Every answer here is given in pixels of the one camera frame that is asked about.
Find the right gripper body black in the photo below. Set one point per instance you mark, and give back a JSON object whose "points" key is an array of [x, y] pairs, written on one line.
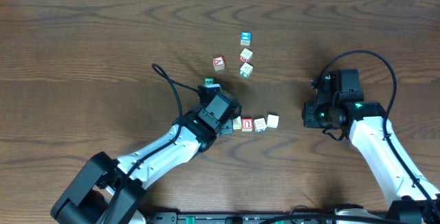
{"points": [[319, 116]]}

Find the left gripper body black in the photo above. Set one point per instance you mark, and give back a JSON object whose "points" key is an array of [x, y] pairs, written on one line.
{"points": [[227, 126]]}

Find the red U wooden block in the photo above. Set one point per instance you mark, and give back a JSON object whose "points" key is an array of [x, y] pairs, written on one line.
{"points": [[247, 125]]}

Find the blue-edged number 3 block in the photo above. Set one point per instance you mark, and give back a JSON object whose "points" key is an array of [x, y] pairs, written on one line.
{"points": [[260, 125]]}

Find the plain cream wooden block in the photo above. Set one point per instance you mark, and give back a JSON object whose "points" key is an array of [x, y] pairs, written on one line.
{"points": [[272, 121]]}

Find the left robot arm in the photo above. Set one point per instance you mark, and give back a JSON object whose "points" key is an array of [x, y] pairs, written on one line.
{"points": [[110, 190]]}

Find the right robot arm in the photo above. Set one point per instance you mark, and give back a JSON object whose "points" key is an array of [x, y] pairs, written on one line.
{"points": [[409, 195]]}

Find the green 4 wooden block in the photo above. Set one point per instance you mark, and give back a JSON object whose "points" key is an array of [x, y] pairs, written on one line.
{"points": [[208, 81]]}

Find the red A wooden block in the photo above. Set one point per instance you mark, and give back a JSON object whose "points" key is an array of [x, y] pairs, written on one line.
{"points": [[219, 63]]}

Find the green J wooden block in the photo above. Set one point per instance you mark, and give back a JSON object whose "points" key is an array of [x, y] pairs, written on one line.
{"points": [[246, 69]]}

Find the red M wooden block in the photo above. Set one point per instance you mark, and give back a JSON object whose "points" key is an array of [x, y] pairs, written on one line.
{"points": [[246, 55]]}

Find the blue-top wooden block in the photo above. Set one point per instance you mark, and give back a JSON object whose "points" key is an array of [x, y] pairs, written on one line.
{"points": [[246, 38]]}

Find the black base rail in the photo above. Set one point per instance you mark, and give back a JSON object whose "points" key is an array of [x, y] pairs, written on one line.
{"points": [[216, 218]]}

